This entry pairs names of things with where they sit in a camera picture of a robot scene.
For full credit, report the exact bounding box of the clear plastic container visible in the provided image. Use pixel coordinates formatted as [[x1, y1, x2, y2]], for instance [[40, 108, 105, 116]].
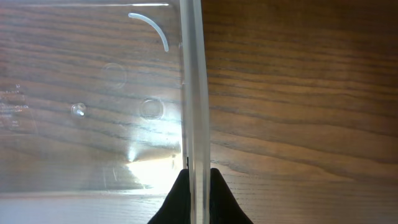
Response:
[[1, 0, 210, 223]]

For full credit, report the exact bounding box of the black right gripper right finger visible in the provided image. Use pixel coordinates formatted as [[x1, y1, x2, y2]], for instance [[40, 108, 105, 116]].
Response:
[[210, 168, 253, 224]]

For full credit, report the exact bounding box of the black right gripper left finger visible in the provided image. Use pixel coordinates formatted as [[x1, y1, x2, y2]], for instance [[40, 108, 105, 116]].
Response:
[[148, 169, 190, 224]]

